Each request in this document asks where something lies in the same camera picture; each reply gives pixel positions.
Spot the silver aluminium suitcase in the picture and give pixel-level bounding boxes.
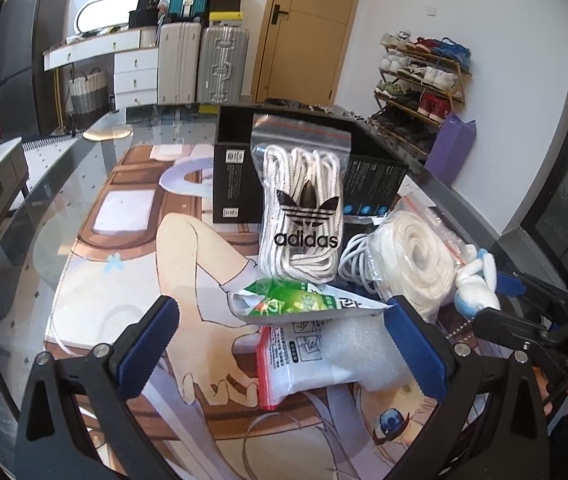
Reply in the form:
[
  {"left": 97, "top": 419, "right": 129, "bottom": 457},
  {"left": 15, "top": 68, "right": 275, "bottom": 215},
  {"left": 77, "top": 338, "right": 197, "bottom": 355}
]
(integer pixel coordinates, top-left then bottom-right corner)
[{"left": 197, "top": 26, "right": 249, "bottom": 105}]

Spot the white and blue plush toy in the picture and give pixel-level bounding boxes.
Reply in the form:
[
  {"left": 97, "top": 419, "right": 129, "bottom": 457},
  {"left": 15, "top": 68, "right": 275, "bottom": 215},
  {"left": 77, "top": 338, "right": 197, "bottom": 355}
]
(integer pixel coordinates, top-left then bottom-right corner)
[{"left": 453, "top": 248, "right": 501, "bottom": 321}]

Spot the wooden shoe rack with shoes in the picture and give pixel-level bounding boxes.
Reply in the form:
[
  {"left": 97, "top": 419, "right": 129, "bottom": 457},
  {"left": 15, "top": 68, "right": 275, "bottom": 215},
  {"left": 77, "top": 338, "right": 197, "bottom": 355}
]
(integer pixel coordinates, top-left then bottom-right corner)
[{"left": 369, "top": 30, "right": 472, "bottom": 162}]

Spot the green white snack packet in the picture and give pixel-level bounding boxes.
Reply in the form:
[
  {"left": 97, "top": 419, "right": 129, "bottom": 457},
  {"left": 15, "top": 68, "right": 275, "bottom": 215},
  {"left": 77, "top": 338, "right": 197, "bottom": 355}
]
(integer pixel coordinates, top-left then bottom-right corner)
[{"left": 229, "top": 278, "right": 388, "bottom": 325}]

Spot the purple paper bag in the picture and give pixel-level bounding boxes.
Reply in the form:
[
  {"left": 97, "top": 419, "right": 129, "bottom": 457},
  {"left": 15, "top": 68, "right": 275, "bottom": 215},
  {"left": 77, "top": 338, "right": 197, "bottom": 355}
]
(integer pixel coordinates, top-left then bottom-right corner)
[{"left": 425, "top": 113, "right": 477, "bottom": 186}]

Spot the striped woven basket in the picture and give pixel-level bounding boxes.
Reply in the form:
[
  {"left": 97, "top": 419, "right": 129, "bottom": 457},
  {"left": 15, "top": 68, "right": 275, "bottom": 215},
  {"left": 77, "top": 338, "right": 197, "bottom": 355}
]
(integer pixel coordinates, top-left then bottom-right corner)
[{"left": 69, "top": 68, "right": 109, "bottom": 131}]

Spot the white drawer desk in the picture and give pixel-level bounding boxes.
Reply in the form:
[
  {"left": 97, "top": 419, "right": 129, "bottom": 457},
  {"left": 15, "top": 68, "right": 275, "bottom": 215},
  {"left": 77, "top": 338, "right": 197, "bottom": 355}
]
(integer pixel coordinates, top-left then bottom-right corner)
[{"left": 43, "top": 27, "right": 159, "bottom": 110}]

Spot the red white zip bag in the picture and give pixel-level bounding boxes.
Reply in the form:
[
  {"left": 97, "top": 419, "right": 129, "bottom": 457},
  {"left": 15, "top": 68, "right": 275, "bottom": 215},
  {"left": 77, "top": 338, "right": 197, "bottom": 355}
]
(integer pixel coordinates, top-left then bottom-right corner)
[{"left": 257, "top": 321, "right": 357, "bottom": 411}]

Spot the anime print desk mat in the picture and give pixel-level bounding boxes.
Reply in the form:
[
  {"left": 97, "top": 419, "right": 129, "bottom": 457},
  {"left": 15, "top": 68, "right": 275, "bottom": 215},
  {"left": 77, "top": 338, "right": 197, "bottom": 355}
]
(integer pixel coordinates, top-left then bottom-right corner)
[{"left": 45, "top": 142, "right": 436, "bottom": 479}]

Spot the black refrigerator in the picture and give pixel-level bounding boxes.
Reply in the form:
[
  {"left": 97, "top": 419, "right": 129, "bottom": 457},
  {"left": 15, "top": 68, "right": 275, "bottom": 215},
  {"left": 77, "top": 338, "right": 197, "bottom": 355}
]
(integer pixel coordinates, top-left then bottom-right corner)
[{"left": 0, "top": 0, "right": 67, "bottom": 139}]

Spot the wooden door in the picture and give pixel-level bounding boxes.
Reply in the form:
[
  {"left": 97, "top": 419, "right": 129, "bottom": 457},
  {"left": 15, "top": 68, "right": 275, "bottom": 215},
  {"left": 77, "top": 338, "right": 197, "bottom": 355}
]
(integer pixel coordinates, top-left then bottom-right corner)
[{"left": 251, "top": 0, "right": 359, "bottom": 105}]

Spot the white hard suitcase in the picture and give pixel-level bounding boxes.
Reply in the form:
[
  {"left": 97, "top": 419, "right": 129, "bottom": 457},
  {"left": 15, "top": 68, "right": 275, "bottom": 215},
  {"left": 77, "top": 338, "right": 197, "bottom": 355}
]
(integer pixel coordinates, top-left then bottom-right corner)
[{"left": 158, "top": 22, "right": 201, "bottom": 105}]

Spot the black handbag on desk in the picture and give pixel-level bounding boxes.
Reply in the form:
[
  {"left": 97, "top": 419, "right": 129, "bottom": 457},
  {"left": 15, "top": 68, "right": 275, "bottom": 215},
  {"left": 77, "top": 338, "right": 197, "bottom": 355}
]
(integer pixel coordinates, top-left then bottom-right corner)
[{"left": 128, "top": 0, "right": 161, "bottom": 29}]

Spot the black cardboard storage box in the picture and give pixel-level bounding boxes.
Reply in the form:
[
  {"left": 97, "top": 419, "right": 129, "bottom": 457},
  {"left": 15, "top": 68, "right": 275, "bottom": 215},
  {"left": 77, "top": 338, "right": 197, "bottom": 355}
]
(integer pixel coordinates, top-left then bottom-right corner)
[{"left": 213, "top": 105, "right": 407, "bottom": 224}]

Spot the bag of white rope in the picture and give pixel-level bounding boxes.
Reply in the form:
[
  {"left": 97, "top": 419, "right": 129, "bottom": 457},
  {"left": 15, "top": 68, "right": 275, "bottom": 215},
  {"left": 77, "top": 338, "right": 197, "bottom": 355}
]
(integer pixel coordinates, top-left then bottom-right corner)
[{"left": 367, "top": 196, "right": 461, "bottom": 323}]

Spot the adidas bag of white laces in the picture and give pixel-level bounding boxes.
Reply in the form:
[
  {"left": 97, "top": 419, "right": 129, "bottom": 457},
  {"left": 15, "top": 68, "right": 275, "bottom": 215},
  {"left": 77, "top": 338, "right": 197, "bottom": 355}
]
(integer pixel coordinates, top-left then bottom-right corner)
[{"left": 250, "top": 114, "right": 351, "bottom": 284}]

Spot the oval mirror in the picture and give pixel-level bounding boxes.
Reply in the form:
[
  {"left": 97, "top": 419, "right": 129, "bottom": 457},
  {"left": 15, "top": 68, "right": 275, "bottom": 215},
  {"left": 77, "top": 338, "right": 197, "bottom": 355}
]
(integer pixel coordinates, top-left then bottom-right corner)
[{"left": 73, "top": 0, "right": 138, "bottom": 34}]

